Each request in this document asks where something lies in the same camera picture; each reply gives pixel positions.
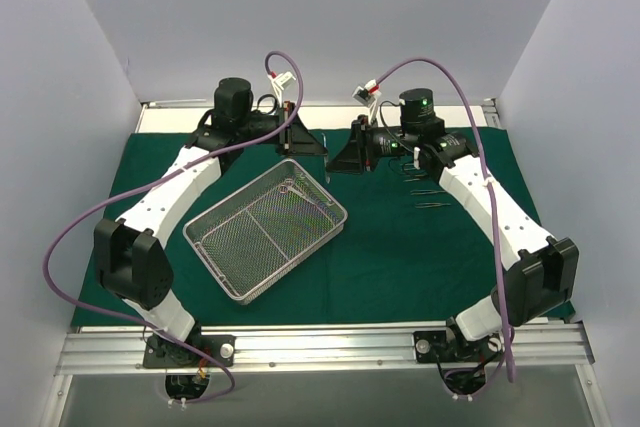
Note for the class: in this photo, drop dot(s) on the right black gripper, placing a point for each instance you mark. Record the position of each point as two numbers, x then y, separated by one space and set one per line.
361 144

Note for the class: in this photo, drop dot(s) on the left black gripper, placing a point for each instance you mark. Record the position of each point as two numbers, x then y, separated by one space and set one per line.
288 128

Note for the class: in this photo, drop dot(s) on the surgical scissors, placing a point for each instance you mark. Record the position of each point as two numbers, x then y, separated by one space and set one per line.
309 195

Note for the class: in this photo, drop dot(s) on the metal mesh instrument tray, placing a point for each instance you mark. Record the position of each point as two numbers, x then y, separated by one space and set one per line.
252 238

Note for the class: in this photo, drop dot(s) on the green surgical cloth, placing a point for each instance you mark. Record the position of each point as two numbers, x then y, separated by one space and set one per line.
392 262

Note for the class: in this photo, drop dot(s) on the metal forceps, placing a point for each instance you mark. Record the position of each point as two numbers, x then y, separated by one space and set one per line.
326 159

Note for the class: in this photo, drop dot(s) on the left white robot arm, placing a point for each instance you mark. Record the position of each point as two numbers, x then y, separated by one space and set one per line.
130 258

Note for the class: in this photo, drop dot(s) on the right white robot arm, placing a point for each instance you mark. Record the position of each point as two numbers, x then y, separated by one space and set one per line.
536 270

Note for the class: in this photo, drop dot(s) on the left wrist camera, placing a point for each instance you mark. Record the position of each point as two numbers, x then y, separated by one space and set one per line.
279 83

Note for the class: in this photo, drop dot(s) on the aluminium right side rail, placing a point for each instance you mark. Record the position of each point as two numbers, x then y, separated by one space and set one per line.
491 114

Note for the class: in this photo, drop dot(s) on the aluminium rail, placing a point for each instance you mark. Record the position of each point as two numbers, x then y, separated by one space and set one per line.
491 114
386 346

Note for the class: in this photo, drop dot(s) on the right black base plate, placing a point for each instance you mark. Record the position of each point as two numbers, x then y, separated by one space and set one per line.
432 346

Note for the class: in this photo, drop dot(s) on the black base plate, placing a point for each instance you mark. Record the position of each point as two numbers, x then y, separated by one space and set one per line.
432 346
160 353

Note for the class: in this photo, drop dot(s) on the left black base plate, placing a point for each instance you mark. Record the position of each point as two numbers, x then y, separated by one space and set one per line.
160 353

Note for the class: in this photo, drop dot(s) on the aluminium front rail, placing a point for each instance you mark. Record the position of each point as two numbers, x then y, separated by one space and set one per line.
386 346

